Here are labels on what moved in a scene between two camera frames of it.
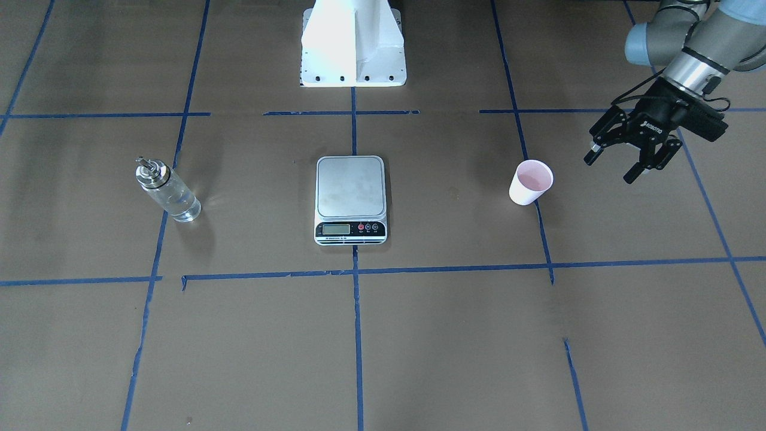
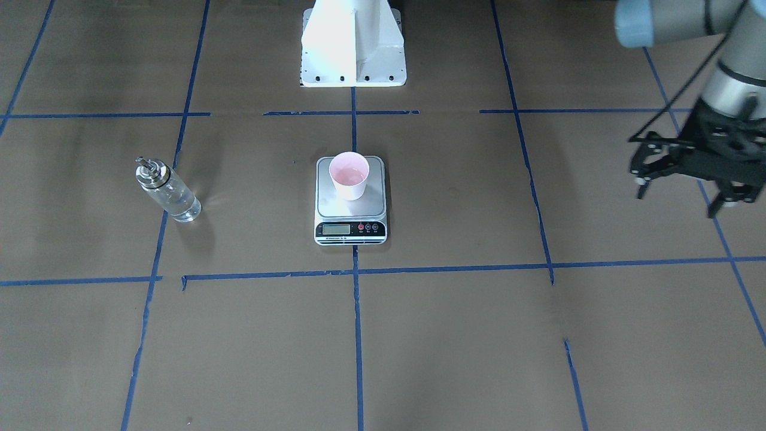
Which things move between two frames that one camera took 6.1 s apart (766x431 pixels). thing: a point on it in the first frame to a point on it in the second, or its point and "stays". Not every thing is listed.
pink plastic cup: [530, 179] to [350, 170]
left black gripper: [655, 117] to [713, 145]
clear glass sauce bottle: [156, 178] stays
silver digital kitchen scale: [350, 200] stays
